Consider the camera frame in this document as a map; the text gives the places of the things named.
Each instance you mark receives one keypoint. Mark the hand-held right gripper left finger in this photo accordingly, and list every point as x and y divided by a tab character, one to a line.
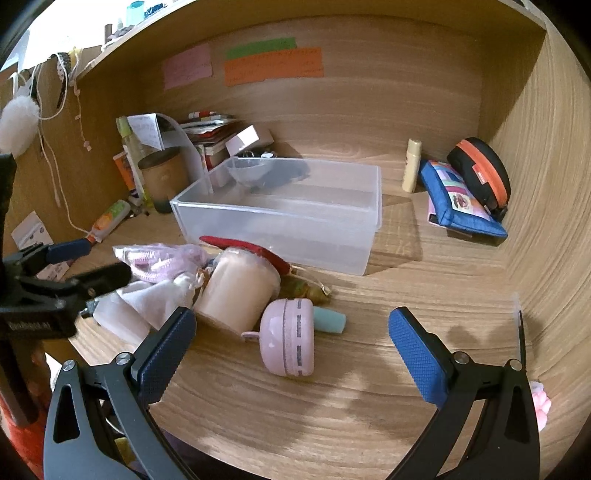
166	355

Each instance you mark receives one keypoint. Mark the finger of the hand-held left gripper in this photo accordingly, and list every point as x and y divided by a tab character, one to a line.
69	249
106	277

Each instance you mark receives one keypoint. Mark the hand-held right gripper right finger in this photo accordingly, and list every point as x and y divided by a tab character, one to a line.
415	350

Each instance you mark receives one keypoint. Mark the pink items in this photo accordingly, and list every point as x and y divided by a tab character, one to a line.
152	263

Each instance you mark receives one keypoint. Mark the white cloth pouch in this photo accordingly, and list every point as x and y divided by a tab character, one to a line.
157	295

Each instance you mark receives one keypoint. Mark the small teal cylinder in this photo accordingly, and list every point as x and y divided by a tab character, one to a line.
330	321

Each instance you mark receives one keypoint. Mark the cream frosted jar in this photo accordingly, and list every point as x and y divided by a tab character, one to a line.
235	290

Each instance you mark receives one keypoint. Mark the pink round macaron-shaped device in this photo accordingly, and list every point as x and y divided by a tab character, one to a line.
286	337

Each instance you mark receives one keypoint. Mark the red chili ornament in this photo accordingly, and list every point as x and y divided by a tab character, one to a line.
268	251

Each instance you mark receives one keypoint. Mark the clear plastic storage box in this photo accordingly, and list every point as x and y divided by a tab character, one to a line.
277	221

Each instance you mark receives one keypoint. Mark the wooden desktop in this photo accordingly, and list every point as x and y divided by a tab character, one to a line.
323	415

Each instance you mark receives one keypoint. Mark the white printed card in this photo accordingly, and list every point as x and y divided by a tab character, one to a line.
30	230

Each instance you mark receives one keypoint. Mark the white translucent container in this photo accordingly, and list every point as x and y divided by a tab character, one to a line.
120	321

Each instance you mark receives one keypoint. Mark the white orange glue tube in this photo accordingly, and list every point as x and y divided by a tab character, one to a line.
111	219

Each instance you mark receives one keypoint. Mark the orange packet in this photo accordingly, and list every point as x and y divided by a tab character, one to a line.
123	173

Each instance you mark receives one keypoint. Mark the green label bottle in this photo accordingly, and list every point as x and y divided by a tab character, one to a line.
134	161

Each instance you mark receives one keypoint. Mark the brown cylinder container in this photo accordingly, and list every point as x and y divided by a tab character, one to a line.
164	180

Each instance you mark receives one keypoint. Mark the orange red cloth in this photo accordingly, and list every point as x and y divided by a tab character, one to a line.
18	447

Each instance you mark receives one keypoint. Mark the pink fluffy item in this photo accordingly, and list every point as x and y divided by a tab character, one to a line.
540	406

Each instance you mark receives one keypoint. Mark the white fluffy pompom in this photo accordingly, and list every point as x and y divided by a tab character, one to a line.
16	122

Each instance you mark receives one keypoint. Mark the white printed paper slip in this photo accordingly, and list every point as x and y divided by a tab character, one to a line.
145	129

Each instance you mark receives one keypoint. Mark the blue fabric pouch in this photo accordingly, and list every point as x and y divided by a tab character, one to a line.
448	203

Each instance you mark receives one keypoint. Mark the white paper receipt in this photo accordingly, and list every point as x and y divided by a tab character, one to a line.
189	147

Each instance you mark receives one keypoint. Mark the stack of books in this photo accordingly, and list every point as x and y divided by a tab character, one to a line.
207	134

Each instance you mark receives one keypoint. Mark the patterned headband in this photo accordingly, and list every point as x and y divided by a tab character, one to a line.
62	74

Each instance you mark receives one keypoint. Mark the clear plastic funnel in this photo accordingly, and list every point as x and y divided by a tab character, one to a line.
249	173

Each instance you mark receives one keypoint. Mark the cream tube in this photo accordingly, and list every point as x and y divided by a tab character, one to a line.
411	170

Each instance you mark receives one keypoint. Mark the small white box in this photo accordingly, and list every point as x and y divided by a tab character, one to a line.
244	137

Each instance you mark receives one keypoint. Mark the black orange zip case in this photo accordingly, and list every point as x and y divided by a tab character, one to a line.
480	161

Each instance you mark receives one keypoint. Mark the pink paper note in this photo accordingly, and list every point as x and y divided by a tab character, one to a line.
187	67

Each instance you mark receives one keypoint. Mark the teal cup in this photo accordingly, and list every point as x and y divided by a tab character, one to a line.
136	11

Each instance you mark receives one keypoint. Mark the orange paper note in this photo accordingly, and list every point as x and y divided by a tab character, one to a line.
272	67

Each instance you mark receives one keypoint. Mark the green paper note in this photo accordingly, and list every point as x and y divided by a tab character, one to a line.
258	47

